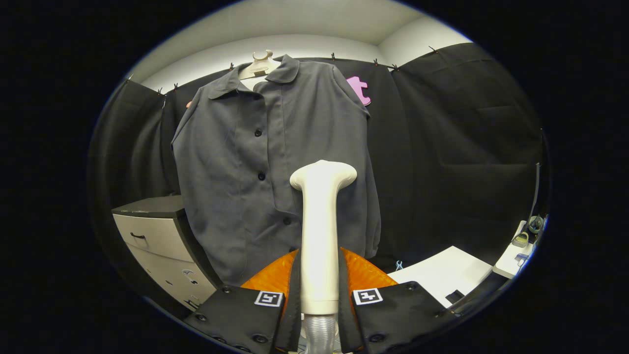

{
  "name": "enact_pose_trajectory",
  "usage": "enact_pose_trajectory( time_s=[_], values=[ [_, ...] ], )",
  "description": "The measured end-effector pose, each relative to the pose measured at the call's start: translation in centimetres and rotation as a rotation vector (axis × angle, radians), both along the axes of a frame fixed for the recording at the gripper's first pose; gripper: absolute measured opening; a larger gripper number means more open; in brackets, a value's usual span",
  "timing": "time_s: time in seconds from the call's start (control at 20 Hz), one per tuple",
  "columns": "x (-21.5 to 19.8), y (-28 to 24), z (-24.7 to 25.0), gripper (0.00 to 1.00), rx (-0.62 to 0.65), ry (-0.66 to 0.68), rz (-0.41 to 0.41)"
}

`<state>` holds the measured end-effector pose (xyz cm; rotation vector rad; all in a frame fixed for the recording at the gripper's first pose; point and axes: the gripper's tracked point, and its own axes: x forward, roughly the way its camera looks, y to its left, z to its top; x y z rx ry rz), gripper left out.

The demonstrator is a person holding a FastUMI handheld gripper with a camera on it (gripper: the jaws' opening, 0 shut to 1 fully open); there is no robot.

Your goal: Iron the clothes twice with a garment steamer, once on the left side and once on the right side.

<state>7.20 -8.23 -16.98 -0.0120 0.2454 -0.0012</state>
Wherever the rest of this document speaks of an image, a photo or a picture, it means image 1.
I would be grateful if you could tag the white low table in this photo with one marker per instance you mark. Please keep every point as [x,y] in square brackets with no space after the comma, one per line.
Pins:
[442,270]

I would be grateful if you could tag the small yellowish device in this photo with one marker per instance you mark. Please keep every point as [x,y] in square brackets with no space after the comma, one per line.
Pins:
[520,240]

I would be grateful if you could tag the white garment steamer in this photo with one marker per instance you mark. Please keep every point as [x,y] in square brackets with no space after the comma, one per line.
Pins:
[319,236]

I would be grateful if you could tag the grey drawer cabinet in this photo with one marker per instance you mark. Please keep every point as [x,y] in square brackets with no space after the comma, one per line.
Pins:
[152,241]

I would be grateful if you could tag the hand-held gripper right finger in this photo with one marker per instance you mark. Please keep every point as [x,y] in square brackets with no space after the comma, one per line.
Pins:
[403,314]

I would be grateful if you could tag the round grey object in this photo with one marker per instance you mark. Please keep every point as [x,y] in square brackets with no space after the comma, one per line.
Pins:
[535,224]

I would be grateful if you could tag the black backdrop cloth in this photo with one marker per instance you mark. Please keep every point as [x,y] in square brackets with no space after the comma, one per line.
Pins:
[467,147]

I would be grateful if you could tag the cream clothes hanger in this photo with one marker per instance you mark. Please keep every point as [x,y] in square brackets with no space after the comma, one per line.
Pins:
[258,66]

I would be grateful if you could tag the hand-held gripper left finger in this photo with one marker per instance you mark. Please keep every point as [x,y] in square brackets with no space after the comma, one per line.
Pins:
[245,317]

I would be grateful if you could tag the grey button shirt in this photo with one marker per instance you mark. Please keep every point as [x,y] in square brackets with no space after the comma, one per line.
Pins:
[231,172]

